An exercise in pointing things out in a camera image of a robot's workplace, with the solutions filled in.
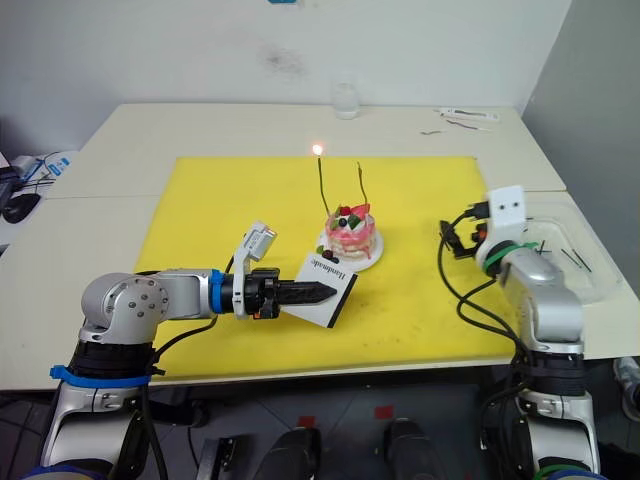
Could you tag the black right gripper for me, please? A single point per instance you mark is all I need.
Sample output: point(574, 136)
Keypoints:
point(475, 237)

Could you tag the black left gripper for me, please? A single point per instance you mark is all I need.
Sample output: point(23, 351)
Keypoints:
point(262, 292)

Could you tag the white matchbox printed Handmade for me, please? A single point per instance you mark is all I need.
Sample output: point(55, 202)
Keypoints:
point(330, 272)

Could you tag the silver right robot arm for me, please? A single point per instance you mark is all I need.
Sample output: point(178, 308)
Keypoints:
point(545, 285)

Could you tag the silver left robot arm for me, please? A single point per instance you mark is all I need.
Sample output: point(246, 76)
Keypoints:
point(125, 300)

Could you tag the pink toy cake with fruit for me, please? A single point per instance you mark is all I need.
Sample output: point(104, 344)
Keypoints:
point(350, 232)

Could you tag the dark thin stick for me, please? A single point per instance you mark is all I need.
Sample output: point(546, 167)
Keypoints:
point(571, 256)
point(584, 263)
point(543, 247)

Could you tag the dark toy berries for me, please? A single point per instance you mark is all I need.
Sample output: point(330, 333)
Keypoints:
point(327, 254)

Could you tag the white round plate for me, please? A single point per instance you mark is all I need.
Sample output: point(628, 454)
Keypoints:
point(376, 250)

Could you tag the thin dark green candle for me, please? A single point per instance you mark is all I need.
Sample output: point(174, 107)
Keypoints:
point(321, 185)
point(364, 187)

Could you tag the small dark twisted scrap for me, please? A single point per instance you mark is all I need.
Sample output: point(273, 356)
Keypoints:
point(432, 133)

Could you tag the yellow foam mat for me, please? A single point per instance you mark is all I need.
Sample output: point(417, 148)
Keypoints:
point(225, 200)

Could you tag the clear plastic tray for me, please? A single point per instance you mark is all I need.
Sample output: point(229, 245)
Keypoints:
point(575, 232)

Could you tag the dark rounded shape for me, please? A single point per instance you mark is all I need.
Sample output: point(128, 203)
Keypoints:
point(412, 450)
point(295, 455)

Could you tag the clear drinking glass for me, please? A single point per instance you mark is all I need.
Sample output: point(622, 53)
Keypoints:
point(345, 100)

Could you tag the black flat metal plate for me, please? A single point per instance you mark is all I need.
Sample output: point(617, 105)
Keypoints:
point(220, 460)

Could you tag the grey white shoe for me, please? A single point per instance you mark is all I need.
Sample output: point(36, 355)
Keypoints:
point(627, 385)

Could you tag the blue and white card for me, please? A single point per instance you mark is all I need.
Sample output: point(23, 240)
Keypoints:
point(60, 165)

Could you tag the black computer mouse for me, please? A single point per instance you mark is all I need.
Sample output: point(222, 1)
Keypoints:
point(21, 206)

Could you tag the grey white small device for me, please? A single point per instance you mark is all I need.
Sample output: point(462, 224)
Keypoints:
point(25, 164)

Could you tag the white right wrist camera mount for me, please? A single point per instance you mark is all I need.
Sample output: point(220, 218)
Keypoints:
point(505, 205)

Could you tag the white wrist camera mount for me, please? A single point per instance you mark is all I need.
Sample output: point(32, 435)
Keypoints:
point(255, 240)
point(505, 205)

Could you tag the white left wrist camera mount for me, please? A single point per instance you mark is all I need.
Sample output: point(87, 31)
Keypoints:
point(255, 240)

